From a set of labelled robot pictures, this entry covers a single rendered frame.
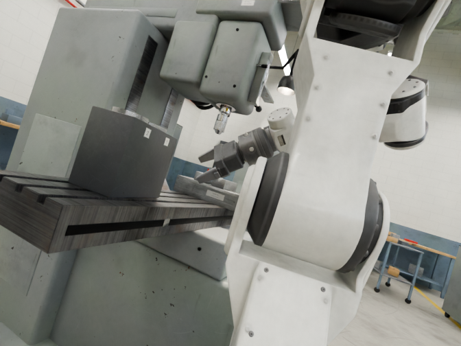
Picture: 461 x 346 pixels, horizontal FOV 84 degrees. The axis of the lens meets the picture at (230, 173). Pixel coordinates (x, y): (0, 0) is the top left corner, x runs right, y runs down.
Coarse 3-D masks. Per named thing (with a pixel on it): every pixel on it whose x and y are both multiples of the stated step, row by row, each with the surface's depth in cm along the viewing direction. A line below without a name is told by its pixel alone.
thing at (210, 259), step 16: (144, 240) 92; (160, 240) 89; (176, 240) 87; (192, 240) 85; (208, 240) 83; (224, 240) 84; (176, 256) 86; (192, 256) 84; (208, 256) 82; (224, 256) 80; (208, 272) 82; (224, 272) 81
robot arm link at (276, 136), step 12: (288, 108) 65; (276, 120) 63; (288, 120) 63; (252, 132) 67; (264, 132) 66; (276, 132) 64; (288, 132) 64; (264, 144) 65; (276, 144) 66; (264, 156) 67
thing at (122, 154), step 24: (96, 120) 58; (120, 120) 57; (144, 120) 62; (96, 144) 58; (120, 144) 56; (144, 144) 62; (168, 144) 73; (72, 168) 59; (96, 168) 57; (120, 168) 56; (144, 168) 65; (96, 192) 57; (120, 192) 59; (144, 192) 68
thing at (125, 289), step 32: (96, 256) 100; (128, 256) 94; (160, 256) 90; (96, 288) 97; (128, 288) 92; (160, 288) 88; (192, 288) 84; (224, 288) 80; (64, 320) 101; (96, 320) 96; (128, 320) 91; (160, 320) 86; (192, 320) 82; (224, 320) 79
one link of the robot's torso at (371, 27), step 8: (328, 8) 47; (320, 16) 46; (328, 16) 46; (336, 16) 37; (344, 16) 36; (352, 16) 35; (360, 16) 34; (328, 24) 46; (336, 24) 40; (344, 24) 36; (352, 24) 36; (360, 24) 35; (368, 24) 34; (376, 24) 34; (384, 24) 34; (392, 24) 35; (360, 32) 47; (368, 32) 41; (376, 32) 37; (384, 32) 35; (392, 32) 36
